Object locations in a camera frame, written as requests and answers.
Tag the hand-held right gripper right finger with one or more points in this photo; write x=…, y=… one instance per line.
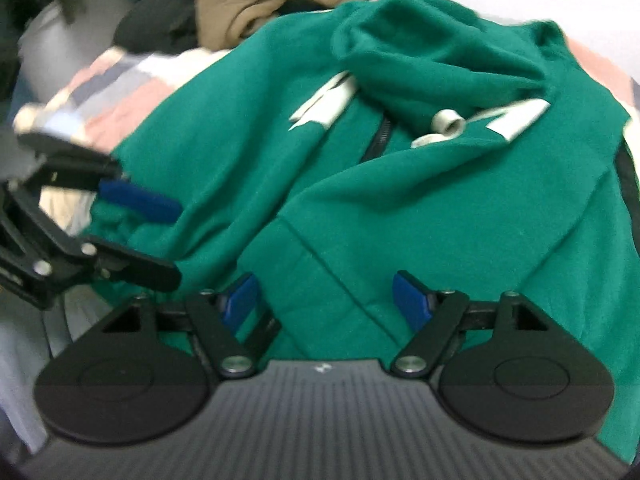
x=411, y=300

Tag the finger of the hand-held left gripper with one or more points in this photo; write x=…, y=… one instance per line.
x=142, y=204
x=135, y=266

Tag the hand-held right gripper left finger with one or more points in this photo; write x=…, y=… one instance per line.
x=242, y=301

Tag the black garment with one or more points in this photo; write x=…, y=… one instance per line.
x=155, y=20

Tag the green hoodie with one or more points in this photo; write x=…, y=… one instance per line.
x=450, y=210

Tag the brown garment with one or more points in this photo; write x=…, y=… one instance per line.
x=260, y=0

